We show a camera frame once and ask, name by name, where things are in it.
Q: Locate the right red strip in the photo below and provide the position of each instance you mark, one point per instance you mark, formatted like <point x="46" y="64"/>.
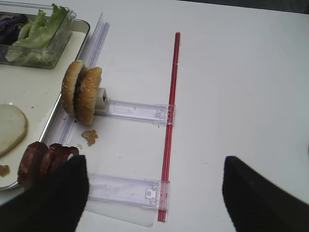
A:
<point x="164" y="191"/>

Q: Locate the white pusher block at bun tops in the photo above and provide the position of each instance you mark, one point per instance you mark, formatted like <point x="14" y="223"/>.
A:
<point x="102" y="103"/>

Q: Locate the clear rail behind bun tops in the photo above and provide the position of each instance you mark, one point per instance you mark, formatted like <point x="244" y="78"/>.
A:
<point x="152" y="113"/>

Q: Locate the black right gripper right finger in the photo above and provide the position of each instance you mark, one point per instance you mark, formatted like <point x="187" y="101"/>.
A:
<point x="254" y="204"/>

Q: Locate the sesame bun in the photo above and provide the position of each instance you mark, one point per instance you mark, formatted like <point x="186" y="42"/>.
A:
<point x="86" y="95"/>
<point x="70" y="79"/>

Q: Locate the purple cabbage leaves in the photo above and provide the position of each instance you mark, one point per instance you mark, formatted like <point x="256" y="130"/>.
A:
<point x="10" y="26"/>

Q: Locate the clear plastic salad box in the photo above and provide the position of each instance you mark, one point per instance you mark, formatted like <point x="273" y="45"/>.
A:
<point x="36" y="41"/>

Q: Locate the inner sesame bun top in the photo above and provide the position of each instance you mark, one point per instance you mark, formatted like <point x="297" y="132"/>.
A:
<point x="70" y="79"/>

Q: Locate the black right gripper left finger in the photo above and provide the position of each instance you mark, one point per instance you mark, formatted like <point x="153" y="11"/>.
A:
<point x="54" y="205"/>

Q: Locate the bun bottom half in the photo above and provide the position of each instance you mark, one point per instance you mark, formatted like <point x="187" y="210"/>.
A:
<point x="13" y="127"/>

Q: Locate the outer sesame bun top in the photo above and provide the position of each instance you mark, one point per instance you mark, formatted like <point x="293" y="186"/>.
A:
<point x="86" y="95"/>

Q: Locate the silver metal tray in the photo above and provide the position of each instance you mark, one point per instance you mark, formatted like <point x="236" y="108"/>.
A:
<point x="36" y="92"/>

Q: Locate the food crumb on table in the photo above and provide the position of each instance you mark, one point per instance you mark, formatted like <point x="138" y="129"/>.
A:
<point x="90" y="136"/>

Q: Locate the green lettuce leaves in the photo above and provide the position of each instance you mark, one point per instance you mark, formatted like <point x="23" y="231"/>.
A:
<point x="36" y="36"/>

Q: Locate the clear rail behind patties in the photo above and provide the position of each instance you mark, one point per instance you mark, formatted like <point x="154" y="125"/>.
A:
<point x="147" y="193"/>

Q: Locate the food crumb on tray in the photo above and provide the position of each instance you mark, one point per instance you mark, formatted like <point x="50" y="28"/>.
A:
<point x="4" y="170"/>

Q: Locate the outer brown meat patty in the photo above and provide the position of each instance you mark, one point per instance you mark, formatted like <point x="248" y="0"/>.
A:
<point x="54" y="158"/>

